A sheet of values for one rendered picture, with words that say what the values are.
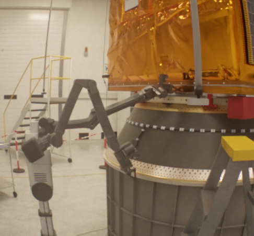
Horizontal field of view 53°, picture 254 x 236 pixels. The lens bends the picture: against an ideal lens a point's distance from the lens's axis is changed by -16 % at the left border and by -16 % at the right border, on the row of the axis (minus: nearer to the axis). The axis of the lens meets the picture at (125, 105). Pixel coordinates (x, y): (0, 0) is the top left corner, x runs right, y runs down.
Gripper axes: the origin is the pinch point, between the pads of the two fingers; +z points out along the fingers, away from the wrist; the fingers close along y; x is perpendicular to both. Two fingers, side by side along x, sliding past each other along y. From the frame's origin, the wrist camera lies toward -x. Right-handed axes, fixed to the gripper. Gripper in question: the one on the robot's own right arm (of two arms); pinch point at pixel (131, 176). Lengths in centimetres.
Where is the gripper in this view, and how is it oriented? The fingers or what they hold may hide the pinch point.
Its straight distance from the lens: 187.3
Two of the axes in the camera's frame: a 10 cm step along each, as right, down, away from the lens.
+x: -8.3, 5.0, -2.4
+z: 4.6, 8.7, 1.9
